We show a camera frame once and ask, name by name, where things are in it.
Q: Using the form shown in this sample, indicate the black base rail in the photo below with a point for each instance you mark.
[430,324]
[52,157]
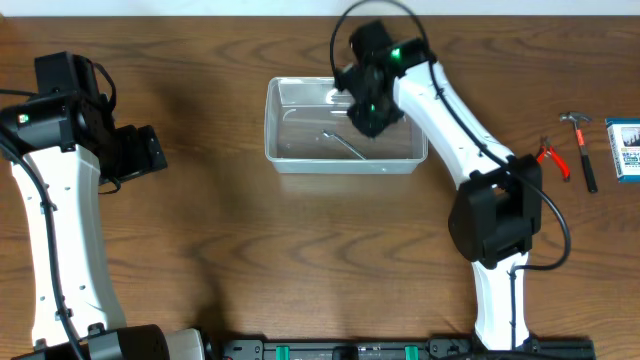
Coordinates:
[430,349]

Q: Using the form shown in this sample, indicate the blue white small box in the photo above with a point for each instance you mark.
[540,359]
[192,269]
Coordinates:
[623,135]

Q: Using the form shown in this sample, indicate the silver offset wrench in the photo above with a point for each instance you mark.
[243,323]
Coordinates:
[342,141]

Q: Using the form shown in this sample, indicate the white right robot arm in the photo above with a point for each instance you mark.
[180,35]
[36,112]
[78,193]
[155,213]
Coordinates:
[497,207]

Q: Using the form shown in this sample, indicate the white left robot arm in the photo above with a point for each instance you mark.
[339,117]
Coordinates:
[63,145]

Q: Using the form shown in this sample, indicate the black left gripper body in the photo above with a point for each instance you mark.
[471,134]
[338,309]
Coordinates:
[147,150]

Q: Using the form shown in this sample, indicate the clear plastic container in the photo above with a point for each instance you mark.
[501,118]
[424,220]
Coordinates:
[297,109]

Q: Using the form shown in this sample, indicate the red handled pliers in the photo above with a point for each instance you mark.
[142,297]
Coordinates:
[547,150]

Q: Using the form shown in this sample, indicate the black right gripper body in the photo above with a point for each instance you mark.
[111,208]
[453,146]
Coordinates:
[373,120]

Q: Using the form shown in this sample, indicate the small red black hammer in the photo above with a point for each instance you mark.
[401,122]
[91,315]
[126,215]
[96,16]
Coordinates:
[577,119]

